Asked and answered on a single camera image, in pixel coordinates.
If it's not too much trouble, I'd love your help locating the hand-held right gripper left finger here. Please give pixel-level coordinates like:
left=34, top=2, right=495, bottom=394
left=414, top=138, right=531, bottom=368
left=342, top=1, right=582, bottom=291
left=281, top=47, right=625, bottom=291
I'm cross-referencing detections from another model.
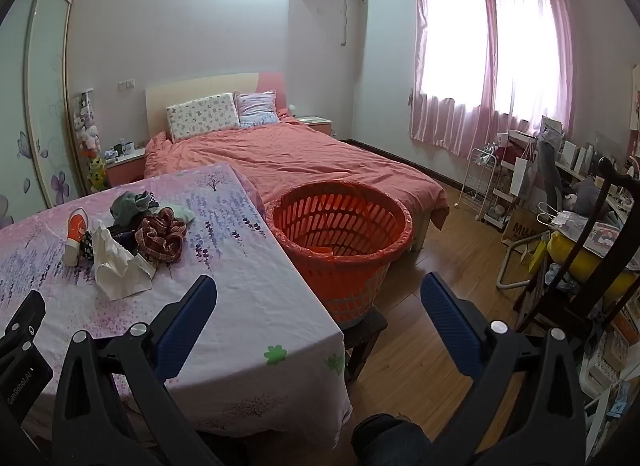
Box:
left=50, top=274, right=221, bottom=466

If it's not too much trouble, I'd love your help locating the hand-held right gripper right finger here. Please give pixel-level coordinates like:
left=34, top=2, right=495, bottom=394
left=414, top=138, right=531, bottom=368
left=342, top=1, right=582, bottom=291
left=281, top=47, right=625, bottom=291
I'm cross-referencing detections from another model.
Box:
left=421, top=272, right=586, bottom=466

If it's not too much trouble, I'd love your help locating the red plaid cloth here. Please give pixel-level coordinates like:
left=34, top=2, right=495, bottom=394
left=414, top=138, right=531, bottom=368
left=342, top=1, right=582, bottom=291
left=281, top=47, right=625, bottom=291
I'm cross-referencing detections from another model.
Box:
left=136, top=208, right=188, bottom=267

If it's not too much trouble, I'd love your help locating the white cloth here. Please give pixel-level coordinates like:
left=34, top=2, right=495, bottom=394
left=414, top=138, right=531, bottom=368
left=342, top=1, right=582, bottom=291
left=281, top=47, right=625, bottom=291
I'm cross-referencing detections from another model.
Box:
left=91, top=220, right=156, bottom=301

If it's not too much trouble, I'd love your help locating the orange plastic laundry basket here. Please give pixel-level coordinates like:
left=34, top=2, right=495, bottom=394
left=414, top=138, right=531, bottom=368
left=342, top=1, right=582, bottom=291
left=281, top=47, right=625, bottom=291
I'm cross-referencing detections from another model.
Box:
left=265, top=181, right=415, bottom=329

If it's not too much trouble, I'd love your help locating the grey green cloth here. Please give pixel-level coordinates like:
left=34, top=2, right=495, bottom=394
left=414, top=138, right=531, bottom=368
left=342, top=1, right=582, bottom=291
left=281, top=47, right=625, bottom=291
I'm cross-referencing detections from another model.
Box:
left=110, top=191, right=160, bottom=227

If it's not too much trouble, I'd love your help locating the orange white small shoe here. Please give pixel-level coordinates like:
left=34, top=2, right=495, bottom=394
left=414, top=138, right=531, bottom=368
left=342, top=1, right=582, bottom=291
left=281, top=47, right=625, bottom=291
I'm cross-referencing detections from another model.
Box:
left=62, top=207, right=91, bottom=267

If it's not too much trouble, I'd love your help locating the pink floral tablecloth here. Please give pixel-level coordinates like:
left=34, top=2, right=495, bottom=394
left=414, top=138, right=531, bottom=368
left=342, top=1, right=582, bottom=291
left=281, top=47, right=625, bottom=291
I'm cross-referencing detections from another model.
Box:
left=0, top=162, right=353, bottom=447

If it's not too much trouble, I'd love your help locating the dark wooden stool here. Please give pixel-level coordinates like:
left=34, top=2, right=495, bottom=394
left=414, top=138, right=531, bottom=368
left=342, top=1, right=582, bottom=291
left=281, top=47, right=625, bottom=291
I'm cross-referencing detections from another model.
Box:
left=344, top=308, right=388, bottom=382

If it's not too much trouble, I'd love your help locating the cardboard box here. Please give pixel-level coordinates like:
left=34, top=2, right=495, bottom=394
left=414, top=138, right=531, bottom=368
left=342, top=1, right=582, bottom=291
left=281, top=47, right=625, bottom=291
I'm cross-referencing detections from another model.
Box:
left=501, top=206, right=546, bottom=247

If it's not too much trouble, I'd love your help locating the white shelf cart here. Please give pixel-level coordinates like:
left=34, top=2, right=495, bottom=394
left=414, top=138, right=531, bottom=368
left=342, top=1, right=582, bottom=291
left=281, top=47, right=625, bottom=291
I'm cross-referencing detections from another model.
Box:
left=492, top=131, right=538, bottom=227

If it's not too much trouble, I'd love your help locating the person's knee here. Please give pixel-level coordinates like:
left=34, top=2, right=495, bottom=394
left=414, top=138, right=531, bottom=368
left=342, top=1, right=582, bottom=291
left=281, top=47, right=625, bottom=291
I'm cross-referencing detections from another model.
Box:
left=352, top=415, right=432, bottom=466

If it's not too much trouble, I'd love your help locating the yellow bag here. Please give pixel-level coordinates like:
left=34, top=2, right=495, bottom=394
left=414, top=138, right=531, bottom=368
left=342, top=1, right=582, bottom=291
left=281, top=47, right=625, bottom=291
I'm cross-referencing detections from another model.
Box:
left=547, top=233, right=640, bottom=291

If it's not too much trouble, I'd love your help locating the white paper bag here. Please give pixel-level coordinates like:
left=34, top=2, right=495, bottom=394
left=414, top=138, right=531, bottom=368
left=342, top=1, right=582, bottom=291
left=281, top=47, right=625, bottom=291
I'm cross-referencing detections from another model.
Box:
left=510, top=156, right=534, bottom=197

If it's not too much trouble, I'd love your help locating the pink white nightstand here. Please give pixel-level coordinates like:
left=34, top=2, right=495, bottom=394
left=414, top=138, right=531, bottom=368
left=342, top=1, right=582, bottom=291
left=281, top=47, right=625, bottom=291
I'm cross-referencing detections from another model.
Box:
left=102, top=148, right=147, bottom=187
left=295, top=114, right=333, bottom=137

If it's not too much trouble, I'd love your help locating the green yellow plush toy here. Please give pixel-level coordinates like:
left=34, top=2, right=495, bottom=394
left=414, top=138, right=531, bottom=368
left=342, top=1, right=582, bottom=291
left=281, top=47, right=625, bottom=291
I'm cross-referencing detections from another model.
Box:
left=89, top=156, right=108, bottom=191

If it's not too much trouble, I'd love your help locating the grey hanging garment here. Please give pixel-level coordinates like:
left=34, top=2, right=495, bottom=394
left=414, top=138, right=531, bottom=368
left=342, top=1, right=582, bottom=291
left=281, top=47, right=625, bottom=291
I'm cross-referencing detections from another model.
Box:
left=535, top=138, right=566, bottom=197

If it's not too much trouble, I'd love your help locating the dark wooden chair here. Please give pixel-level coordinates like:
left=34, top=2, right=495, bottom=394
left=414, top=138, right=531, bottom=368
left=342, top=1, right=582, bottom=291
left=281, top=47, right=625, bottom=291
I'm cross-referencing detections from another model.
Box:
left=520, top=157, right=640, bottom=337

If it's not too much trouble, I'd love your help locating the bed with coral duvet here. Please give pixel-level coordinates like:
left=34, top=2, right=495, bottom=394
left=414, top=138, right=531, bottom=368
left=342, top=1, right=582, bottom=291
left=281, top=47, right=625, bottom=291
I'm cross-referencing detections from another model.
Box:
left=144, top=113, right=451, bottom=253

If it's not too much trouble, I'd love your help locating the white floral pillow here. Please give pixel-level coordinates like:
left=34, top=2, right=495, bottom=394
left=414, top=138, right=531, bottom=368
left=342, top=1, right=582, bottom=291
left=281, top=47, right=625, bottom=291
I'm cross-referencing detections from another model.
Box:
left=166, top=92, right=241, bottom=143

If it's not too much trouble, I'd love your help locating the clear tube of plush toys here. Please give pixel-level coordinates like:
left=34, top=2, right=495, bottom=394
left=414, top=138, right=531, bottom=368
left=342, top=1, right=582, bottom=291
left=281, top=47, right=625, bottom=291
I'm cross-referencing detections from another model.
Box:
left=74, top=90, right=103, bottom=157

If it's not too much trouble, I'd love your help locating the pink striped pillow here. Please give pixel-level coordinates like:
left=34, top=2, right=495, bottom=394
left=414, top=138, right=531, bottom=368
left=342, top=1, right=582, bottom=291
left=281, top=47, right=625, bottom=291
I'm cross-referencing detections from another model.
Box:
left=234, top=90, right=281, bottom=127

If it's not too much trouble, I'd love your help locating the beige pink headboard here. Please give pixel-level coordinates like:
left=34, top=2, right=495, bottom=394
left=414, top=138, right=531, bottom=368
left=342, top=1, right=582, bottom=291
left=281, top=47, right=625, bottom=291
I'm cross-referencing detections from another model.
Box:
left=145, top=72, right=288, bottom=141

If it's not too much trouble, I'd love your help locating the floral sliding-door wardrobe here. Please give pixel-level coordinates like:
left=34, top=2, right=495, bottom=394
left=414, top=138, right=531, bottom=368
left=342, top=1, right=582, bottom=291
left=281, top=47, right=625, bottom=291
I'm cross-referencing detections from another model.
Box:
left=0, top=0, right=81, bottom=231

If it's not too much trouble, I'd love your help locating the white metal tube frame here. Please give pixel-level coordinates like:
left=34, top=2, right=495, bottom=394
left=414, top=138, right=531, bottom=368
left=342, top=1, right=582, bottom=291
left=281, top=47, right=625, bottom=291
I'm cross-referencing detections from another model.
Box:
left=496, top=241, right=532, bottom=291

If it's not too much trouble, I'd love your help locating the white wire rack cart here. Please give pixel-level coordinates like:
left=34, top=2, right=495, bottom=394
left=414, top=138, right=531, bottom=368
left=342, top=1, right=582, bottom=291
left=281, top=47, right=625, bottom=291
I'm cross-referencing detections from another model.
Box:
left=459, top=146, right=501, bottom=221

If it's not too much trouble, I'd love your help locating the air conditioner hose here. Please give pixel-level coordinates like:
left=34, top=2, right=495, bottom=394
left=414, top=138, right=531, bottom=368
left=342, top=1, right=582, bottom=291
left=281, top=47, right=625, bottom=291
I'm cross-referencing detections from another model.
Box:
left=340, top=0, right=368, bottom=46

